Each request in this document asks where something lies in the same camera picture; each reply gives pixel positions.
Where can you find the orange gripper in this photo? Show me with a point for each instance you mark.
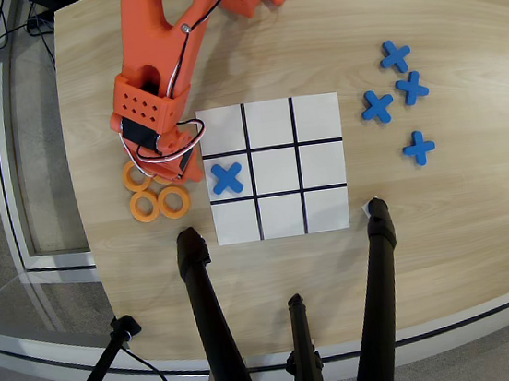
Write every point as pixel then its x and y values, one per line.
pixel 190 171

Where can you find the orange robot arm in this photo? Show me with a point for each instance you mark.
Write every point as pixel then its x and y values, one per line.
pixel 143 37

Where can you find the blue foam cross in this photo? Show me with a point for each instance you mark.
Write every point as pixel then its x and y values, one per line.
pixel 377 106
pixel 395 56
pixel 227 177
pixel 419 148
pixel 412 87

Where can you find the white tic-tac-toe paper board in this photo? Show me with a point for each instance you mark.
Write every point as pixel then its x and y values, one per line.
pixel 270 128

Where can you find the thick black tripod leg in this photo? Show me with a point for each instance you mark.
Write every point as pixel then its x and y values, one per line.
pixel 378 287
pixel 208 307

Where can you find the small white sticker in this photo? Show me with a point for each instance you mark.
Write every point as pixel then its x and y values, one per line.
pixel 364 208

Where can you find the thin black tripod leg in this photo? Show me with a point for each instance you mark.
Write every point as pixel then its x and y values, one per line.
pixel 302 333

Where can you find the black stand pole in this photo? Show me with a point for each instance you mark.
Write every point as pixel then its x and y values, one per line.
pixel 100 367

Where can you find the grey metal glass frame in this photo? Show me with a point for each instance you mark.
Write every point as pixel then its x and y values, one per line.
pixel 7 160

